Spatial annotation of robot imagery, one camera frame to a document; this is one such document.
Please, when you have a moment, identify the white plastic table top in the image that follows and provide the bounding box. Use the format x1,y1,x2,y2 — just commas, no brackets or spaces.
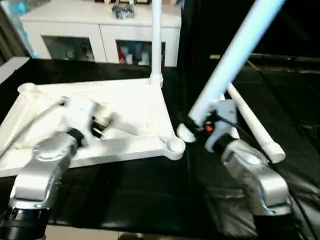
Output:
0,76,186,178

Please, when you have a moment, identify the white plastic table leg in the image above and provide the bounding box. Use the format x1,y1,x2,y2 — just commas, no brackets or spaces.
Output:
219,92,241,141
226,82,287,165
149,0,164,89
176,0,287,144

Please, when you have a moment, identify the black work mat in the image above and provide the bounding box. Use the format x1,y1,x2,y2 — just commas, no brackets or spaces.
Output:
0,57,320,240

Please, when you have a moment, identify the white cabinet with glass doors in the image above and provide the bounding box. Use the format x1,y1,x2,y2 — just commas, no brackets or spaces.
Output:
20,0,182,68

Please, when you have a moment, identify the dark low furniture silver edge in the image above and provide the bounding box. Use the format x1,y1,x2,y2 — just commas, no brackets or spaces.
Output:
245,54,320,75

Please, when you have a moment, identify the grey bundle of small items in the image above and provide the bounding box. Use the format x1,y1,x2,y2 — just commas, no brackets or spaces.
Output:
111,4,136,20

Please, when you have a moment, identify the light blue plastic item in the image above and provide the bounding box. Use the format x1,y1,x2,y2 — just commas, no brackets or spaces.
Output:
0,0,41,58

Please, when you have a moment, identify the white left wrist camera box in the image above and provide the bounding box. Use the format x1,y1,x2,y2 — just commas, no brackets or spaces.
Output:
62,95,118,147

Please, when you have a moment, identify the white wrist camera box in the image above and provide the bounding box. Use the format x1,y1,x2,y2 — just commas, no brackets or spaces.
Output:
209,99,240,140
62,95,118,147

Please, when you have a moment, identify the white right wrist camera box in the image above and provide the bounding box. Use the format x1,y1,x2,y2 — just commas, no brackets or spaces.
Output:
209,99,240,140

